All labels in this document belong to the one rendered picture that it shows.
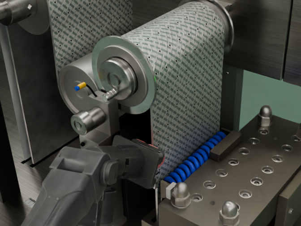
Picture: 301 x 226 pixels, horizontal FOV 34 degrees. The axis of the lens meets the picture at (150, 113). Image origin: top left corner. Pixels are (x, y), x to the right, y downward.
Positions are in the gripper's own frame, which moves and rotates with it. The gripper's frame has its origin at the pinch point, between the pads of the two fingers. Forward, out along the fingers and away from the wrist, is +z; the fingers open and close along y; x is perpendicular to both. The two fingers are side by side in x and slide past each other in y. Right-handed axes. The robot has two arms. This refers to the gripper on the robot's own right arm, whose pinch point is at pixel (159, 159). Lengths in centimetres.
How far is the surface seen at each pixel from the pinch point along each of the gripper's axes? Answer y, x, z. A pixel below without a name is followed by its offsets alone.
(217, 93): 0.2, 14.2, 14.8
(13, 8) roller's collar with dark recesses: -27.7, 19.6, -18.9
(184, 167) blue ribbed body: 2.4, -1.0, 5.9
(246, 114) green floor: -72, -7, 208
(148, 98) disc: -0.1, 11.4, -9.3
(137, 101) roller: -2.3, 10.3, -9.1
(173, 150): 0.2, 1.7, 3.6
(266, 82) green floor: -81, 14, 246
